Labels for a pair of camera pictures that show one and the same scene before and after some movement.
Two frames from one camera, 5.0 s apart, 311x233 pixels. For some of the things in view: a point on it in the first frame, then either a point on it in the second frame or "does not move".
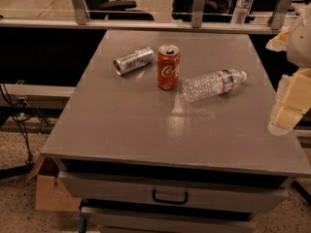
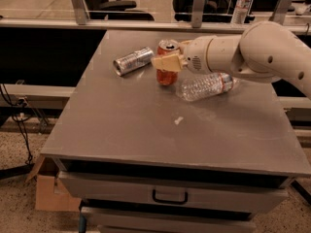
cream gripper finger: (293, 102) -> (170, 62)
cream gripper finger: (279, 42) -> (185, 43)
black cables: (19, 115) does not move
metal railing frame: (281, 20) does not move
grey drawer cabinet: (169, 133) does not move
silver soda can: (134, 60) does not move
